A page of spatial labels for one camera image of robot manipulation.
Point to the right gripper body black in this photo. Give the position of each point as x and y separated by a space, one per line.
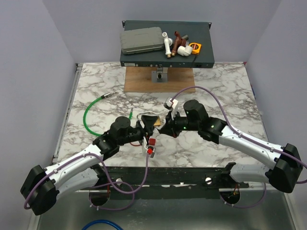
181 122

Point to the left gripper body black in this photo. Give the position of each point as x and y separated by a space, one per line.
140 132

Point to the yellow tape measure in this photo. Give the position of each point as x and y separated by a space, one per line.
196 48

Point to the grey plastic case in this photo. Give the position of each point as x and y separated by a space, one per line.
141 40

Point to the black mounting rail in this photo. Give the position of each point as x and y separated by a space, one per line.
168 183

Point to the red cable seal lock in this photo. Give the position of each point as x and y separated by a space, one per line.
136 144

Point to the wooden board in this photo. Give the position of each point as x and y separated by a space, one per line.
141 79

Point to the brown pipe valve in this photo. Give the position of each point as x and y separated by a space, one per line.
179 41

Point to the white pvc pipe fitting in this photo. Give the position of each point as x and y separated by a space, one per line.
167 42

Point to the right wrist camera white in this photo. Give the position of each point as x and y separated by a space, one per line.
172 105

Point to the dark network switch box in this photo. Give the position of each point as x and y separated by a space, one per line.
194 32

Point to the brass padlock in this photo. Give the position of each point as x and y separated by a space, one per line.
156 124

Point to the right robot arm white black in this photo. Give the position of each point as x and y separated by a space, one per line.
280 166

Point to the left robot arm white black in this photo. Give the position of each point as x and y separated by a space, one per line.
42 185

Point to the white pvc elbow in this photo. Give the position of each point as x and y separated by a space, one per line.
185 51

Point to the grey metal stand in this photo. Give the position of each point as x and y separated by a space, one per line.
160 75

